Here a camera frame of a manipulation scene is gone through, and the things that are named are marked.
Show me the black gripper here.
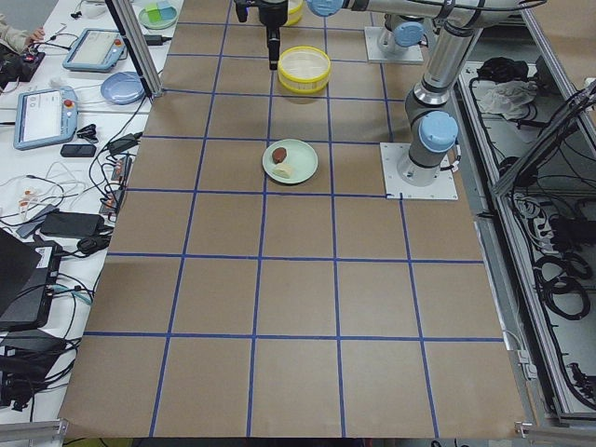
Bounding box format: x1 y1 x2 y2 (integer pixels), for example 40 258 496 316
234 0 285 71

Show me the white bun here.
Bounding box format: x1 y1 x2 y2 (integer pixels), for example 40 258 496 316
273 163 293 179

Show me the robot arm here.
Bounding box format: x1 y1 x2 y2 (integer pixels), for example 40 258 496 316
379 14 425 53
306 1 544 187

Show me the green bowl with sponges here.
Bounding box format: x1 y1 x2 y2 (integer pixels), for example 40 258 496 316
138 1 179 30

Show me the brown bun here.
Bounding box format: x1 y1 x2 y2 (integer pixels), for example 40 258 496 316
271 146 287 164

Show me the black power adapter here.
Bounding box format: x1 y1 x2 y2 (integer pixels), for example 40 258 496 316
143 34 172 47

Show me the mint green plate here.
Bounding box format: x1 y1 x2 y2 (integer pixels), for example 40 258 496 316
262 139 318 184

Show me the far teach pendant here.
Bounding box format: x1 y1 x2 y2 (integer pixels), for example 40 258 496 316
62 28 125 73

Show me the teach pendant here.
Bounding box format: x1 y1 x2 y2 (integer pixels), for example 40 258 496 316
62 28 125 73
13 87 78 151

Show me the near teach pendant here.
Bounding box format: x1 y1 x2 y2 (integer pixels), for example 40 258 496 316
13 87 78 151

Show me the white cloth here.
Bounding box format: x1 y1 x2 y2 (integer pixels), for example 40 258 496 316
479 80 538 120

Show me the black laptop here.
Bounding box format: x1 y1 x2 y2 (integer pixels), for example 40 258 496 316
1 230 61 332

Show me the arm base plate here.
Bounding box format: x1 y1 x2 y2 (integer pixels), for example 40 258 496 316
380 142 458 201
364 22 424 65

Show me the aluminium frame post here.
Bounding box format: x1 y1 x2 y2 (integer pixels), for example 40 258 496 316
105 0 163 101

